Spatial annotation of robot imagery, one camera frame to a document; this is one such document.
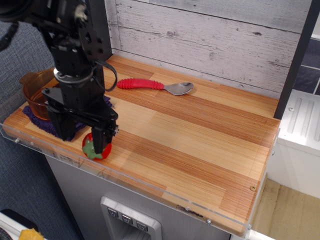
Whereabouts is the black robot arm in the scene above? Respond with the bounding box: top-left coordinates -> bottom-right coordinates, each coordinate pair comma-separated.
0,0 -> 118,154

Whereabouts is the amber glass pot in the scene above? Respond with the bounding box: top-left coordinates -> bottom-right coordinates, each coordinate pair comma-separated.
19,68 -> 60,121

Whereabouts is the white appliance at right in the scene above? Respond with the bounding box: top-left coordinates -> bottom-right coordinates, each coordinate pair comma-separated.
266,90 -> 320,198

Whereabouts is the yellow object bottom left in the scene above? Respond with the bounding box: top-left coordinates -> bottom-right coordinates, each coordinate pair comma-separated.
18,228 -> 45,240

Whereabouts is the silver dispenser panel with buttons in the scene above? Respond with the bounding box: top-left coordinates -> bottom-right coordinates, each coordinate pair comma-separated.
100,196 -> 163,240

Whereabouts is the red handled metal spoon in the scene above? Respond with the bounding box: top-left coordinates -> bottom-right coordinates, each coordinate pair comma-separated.
117,78 -> 194,96

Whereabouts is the red toy strawberry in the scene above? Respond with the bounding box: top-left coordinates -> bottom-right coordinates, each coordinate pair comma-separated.
81,132 -> 113,161

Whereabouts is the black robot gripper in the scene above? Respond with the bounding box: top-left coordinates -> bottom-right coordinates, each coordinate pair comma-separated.
42,66 -> 118,154

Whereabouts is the grey cabinet under table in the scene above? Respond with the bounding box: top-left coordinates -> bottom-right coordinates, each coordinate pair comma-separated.
46,156 -> 231,240

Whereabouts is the clear acrylic table guard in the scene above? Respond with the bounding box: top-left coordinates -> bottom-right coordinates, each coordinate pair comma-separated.
0,37 -> 281,238

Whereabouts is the dark grey right post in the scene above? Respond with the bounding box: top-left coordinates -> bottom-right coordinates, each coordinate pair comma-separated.
273,0 -> 320,120

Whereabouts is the purple folded towel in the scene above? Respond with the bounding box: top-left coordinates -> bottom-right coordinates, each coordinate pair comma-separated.
22,94 -> 115,141

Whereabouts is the black braided cable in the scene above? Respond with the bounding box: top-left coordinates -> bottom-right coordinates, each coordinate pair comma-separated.
0,21 -> 20,52

